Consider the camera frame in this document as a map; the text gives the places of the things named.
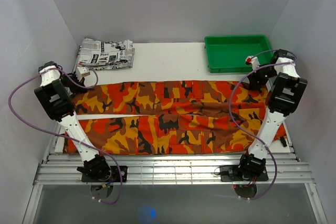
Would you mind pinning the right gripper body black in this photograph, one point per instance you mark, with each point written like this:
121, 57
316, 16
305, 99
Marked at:
262, 75

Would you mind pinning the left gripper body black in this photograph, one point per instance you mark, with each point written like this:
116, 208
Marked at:
73, 87

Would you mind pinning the orange camouflage trousers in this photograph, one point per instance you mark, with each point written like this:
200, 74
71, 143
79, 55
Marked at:
171, 117

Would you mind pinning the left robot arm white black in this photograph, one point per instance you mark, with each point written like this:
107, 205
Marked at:
54, 94

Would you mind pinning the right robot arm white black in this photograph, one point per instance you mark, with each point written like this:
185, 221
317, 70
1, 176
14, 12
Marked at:
281, 101

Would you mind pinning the folded newspaper print trousers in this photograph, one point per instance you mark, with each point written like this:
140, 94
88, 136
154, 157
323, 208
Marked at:
106, 55

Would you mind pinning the green plastic tray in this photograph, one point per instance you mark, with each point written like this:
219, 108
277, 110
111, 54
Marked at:
227, 54

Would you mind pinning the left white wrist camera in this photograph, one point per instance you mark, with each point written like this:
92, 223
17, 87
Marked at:
82, 72

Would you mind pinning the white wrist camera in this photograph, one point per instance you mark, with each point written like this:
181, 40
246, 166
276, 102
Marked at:
253, 62
82, 72

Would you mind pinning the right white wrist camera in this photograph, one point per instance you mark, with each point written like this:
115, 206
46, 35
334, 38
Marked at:
253, 62

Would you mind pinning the aluminium rail frame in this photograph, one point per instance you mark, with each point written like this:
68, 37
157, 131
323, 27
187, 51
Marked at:
61, 169

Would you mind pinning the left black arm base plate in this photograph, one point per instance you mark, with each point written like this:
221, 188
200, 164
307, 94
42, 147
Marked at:
115, 176

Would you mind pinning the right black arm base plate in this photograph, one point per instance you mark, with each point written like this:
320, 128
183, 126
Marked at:
230, 173

